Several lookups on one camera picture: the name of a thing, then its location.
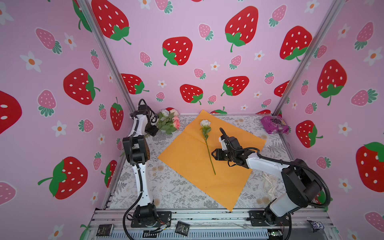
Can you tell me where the orange wrapping paper sheet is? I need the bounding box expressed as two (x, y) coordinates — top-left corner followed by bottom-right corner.
(159, 111), (266, 211)

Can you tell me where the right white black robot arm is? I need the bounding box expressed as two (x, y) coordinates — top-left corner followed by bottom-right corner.
(211, 134), (331, 226)

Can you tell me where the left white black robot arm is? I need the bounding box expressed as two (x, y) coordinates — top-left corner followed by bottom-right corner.
(123, 99), (159, 219)

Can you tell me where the white rose at back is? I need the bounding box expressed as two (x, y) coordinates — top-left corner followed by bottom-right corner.
(156, 109), (170, 130)

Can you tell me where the white ribbon strip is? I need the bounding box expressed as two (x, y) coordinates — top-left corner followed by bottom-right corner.
(263, 172), (278, 202)

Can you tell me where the purple snack packet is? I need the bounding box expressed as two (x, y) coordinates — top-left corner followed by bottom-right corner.
(261, 116), (290, 135)

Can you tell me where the black tag middle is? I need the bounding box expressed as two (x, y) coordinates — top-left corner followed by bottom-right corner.
(175, 221), (191, 237)

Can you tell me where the black tag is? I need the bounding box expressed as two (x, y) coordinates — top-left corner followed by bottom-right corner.
(96, 224), (114, 237)
(175, 221), (191, 237)

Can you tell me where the black tag left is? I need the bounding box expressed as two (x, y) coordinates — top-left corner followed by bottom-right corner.
(96, 224), (114, 237)

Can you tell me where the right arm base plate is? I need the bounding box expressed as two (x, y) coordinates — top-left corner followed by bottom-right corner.
(248, 211), (290, 227)

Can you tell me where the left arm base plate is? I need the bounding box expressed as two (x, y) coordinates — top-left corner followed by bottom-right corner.
(130, 211), (172, 228)

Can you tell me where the aluminium front rail frame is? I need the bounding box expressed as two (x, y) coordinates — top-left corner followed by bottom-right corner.
(84, 208), (341, 240)

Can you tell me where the left aluminium corner post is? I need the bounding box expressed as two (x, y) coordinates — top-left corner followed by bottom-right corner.
(78, 0), (136, 113)

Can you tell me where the aluminium corner post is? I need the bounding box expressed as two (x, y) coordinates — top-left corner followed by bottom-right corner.
(78, 0), (136, 113)
(272, 0), (347, 116)

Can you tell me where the right aluminium corner post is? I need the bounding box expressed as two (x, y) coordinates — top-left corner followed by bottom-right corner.
(272, 0), (347, 116)

